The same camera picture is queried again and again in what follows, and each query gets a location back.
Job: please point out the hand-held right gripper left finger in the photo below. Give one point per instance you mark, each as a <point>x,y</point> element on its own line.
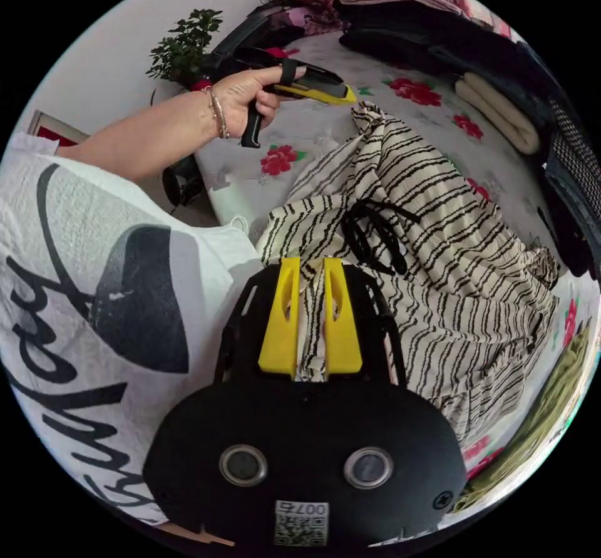
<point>281,328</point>

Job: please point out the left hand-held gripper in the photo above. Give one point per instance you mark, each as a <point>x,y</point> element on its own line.
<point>319,78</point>

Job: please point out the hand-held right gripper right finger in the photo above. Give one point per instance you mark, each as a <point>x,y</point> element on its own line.
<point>342,332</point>

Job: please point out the black and white striped shirt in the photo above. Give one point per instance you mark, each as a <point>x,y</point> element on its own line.
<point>446,262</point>

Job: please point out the person's left forearm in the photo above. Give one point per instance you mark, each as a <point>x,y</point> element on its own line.
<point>150,135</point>

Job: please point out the person's left hand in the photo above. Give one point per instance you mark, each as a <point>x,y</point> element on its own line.
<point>239,97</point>

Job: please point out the pile of clothes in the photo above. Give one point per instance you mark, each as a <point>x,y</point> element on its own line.
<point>404,27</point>

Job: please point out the green potted plant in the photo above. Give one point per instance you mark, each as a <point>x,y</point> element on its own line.
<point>185,48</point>

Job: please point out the cream folded cloth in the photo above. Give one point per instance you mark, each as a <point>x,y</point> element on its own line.
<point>497,112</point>

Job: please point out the person's body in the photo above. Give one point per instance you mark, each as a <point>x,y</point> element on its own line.
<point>94,332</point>

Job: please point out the green garment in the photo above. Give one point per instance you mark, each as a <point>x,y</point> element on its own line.
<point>549,417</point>

